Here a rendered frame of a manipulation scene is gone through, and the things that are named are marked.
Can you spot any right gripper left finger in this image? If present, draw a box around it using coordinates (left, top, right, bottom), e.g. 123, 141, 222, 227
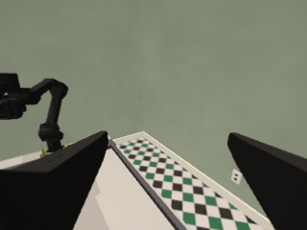
0, 130, 108, 230

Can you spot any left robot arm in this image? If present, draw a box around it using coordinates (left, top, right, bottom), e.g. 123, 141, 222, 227
0, 73, 68, 152

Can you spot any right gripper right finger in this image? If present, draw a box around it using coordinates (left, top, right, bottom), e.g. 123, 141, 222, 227
227, 132, 307, 230

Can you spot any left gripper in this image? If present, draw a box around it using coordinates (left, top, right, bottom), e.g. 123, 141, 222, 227
0, 96, 23, 120

